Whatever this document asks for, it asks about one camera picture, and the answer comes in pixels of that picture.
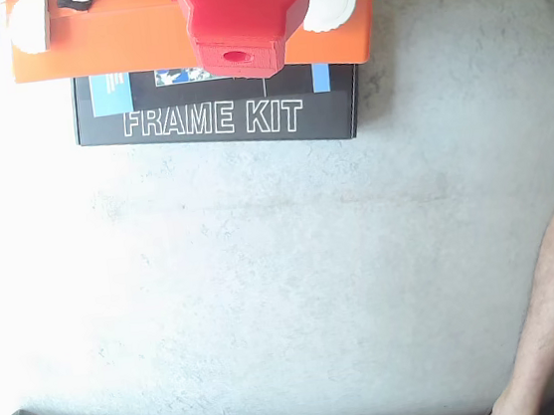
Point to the orange plastic box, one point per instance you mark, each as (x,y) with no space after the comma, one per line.
(128,44)

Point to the bare person leg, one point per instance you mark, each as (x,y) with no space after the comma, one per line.
(552,296)

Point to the black frame kit box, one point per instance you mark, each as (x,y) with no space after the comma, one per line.
(198,126)

